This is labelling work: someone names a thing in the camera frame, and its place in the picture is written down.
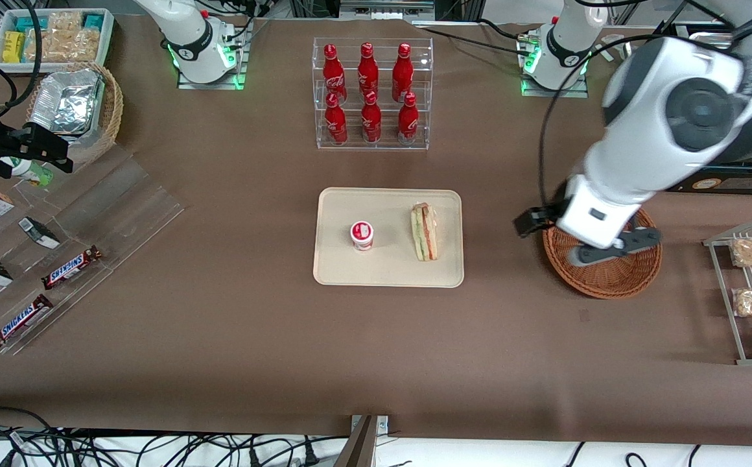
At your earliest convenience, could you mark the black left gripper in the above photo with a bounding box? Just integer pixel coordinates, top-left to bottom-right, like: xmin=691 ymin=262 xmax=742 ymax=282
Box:
xmin=513 ymin=197 xmax=572 ymax=239

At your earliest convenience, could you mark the triangle sandwich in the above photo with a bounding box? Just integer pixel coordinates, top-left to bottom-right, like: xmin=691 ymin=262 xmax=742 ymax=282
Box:
xmin=410 ymin=202 xmax=439 ymax=262

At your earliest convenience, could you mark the tan wicker basket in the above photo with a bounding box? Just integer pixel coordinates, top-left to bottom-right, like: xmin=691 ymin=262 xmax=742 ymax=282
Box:
xmin=26 ymin=62 xmax=124 ymax=166

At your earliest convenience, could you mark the brown round wicker basket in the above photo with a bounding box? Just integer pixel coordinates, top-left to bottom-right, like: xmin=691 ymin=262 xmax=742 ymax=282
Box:
xmin=542 ymin=208 xmax=663 ymax=300

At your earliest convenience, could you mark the beige plastic tray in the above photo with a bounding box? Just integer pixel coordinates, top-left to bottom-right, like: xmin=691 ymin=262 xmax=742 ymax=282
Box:
xmin=312 ymin=187 xmax=465 ymax=289

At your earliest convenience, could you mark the green white small bottle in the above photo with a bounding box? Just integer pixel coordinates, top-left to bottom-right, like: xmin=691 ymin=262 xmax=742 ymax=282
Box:
xmin=0 ymin=156 xmax=54 ymax=187

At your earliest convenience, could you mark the silver foil pack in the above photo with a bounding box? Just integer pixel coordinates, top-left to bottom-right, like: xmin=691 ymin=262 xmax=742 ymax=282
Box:
xmin=29 ymin=68 xmax=104 ymax=137

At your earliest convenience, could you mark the clear acrylic stepped display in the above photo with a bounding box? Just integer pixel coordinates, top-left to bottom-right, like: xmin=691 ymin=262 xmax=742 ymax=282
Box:
xmin=0 ymin=139 xmax=185 ymax=356

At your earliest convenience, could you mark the large clear bag of snacks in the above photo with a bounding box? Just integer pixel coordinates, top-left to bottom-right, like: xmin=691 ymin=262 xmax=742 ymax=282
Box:
xmin=26 ymin=29 xmax=101 ymax=64

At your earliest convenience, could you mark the yellow snack pack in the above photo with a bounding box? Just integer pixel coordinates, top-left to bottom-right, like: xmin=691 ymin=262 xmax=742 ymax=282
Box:
xmin=2 ymin=31 xmax=27 ymax=64

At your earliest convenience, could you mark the Snickers chocolate bar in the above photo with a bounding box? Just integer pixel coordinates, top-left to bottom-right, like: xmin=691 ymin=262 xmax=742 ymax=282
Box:
xmin=0 ymin=294 xmax=54 ymax=351
xmin=40 ymin=245 xmax=103 ymax=291

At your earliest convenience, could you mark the white plastic bin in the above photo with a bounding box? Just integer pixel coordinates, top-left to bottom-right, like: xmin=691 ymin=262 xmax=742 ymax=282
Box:
xmin=0 ymin=8 xmax=115 ymax=73

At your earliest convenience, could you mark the small clear bag of snacks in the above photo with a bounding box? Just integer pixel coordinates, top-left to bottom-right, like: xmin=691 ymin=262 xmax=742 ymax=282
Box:
xmin=47 ymin=12 xmax=85 ymax=33

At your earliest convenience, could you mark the red cola bottle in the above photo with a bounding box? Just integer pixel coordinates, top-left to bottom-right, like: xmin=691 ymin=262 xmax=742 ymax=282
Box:
xmin=322 ymin=43 xmax=347 ymax=104
xmin=397 ymin=92 xmax=419 ymax=145
xmin=392 ymin=43 xmax=414 ymax=103
xmin=324 ymin=92 xmax=349 ymax=146
xmin=361 ymin=91 xmax=382 ymax=144
xmin=358 ymin=42 xmax=379 ymax=98

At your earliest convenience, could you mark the clear acrylic bottle rack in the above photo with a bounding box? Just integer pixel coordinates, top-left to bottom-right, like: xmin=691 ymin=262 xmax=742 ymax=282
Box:
xmin=312 ymin=37 xmax=434 ymax=151

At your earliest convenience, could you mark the red white yogurt cup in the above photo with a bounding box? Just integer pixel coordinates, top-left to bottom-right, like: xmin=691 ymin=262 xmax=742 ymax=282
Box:
xmin=350 ymin=221 xmax=375 ymax=252

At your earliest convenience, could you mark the black food warmer cabinet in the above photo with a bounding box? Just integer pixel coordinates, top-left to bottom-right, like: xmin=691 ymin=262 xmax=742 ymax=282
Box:
xmin=648 ymin=0 xmax=752 ymax=195

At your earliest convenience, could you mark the brown table cover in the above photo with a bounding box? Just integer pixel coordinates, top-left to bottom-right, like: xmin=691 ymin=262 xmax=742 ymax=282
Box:
xmin=0 ymin=13 xmax=752 ymax=448

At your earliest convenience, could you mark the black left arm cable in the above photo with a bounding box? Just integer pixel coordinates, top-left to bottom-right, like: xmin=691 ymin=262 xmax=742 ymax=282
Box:
xmin=537 ymin=34 xmax=665 ymax=210

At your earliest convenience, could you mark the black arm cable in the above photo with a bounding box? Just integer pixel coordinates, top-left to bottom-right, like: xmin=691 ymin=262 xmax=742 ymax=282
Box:
xmin=0 ymin=0 xmax=43 ymax=117
xmin=537 ymin=34 xmax=665 ymax=210

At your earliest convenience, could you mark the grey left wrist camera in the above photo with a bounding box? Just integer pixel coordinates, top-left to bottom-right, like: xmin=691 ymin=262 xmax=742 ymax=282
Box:
xmin=569 ymin=227 xmax=663 ymax=267

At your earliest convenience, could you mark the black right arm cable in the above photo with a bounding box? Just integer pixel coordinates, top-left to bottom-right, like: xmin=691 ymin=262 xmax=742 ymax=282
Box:
xmin=0 ymin=0 xmax=43 ymax=117

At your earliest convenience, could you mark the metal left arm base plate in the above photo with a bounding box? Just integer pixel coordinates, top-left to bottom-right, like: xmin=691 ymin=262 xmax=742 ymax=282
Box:
xmin=520 ymin=26 xmax=589 ymax=98

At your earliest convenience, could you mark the black table cable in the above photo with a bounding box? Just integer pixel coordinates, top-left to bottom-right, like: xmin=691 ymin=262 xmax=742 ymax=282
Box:
xmin=425 ymin=18 xmax=540 ymax=54

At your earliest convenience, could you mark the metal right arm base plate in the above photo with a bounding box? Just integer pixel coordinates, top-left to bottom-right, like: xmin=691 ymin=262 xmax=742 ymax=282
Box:
xmin=177 ymin=19 xmax=248 ymax=90

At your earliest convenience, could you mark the grey wire rack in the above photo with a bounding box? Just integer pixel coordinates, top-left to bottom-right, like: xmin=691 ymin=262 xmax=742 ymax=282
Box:
xmin=703 ymin=216 xmax=752 ymax=366

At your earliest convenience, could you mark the aluminium frame structure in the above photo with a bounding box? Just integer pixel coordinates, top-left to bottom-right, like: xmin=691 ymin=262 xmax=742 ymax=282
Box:
xmin=288 ymin=0 xmax=480 ymax=27

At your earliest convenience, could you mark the metal table edge bracket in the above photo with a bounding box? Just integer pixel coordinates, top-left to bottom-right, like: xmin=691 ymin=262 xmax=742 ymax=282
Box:
xmin=334 ymin=415 xmax=390 ymax=467

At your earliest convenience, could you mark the black floor cable bundle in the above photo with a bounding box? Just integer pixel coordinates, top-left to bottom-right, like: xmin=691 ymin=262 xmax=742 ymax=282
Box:
xmin=0 ymin=407 xmax=351 ymax=467

